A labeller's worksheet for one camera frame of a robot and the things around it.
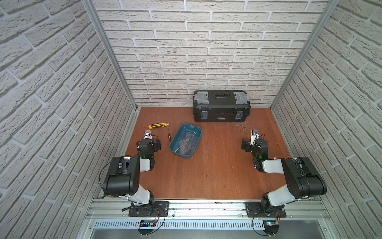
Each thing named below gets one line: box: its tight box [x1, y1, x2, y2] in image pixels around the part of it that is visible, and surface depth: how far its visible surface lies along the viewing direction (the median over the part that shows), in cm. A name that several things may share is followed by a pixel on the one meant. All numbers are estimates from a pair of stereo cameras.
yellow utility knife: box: [148, 121, 171, 129], surface depth 109 cm
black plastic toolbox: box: [192, 89, 252, 123], surface depth 102 cm
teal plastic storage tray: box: [169, 122, 203, 159], surface depth 100 cm
